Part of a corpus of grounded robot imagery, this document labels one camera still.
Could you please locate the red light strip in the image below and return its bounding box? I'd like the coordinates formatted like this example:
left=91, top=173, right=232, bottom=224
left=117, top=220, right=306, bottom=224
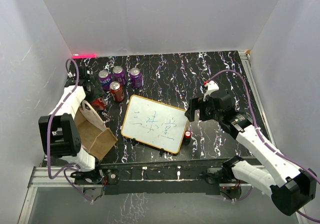
left=72, top=54, right=97, bottom=59

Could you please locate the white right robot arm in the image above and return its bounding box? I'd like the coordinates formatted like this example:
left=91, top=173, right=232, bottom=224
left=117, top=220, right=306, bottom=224
left=185, top=91, right=317, bottom=216

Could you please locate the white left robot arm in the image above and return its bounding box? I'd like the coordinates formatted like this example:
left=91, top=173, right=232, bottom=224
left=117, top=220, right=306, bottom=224
left=38, top=66, right=108, bottom=184

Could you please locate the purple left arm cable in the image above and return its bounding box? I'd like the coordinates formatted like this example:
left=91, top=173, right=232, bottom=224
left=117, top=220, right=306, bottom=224
left=46, top=58, right=95, bottom=202

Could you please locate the yellow framed whiteboard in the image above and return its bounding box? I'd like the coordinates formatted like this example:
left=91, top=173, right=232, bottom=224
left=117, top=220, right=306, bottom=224
left=121, top=94, right=189, bottom=154

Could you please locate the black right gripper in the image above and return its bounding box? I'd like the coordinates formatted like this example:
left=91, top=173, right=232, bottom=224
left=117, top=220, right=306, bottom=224
left=185, top=96, right=223, bottom=122

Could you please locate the brown canvas bag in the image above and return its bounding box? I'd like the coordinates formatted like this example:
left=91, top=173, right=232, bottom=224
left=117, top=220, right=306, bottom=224
left=74, top=100, right=118, bottom=161

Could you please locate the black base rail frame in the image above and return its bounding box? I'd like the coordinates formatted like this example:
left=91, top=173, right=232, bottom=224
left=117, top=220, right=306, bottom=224
left=69, top=156, right=258, bottom=197

